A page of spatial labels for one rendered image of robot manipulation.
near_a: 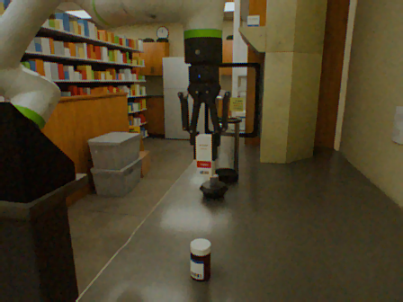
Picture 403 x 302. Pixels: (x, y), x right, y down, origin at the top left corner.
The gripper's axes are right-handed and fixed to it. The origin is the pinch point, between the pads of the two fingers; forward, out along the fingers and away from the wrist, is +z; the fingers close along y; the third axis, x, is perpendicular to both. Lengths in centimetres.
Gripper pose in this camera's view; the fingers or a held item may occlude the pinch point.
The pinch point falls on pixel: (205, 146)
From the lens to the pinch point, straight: 73.8
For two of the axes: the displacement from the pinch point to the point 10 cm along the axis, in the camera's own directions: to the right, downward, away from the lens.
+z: 0.2, 9.7, 2.5
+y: -9.6, -0.5, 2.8
